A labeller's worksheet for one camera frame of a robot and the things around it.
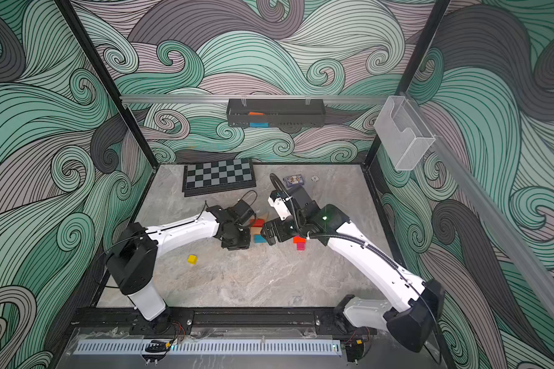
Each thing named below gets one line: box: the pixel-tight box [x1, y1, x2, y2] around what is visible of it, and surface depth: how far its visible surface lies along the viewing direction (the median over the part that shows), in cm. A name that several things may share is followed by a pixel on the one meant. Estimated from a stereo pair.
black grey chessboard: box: [182, 157, 257, 198], surface depth 113 cm
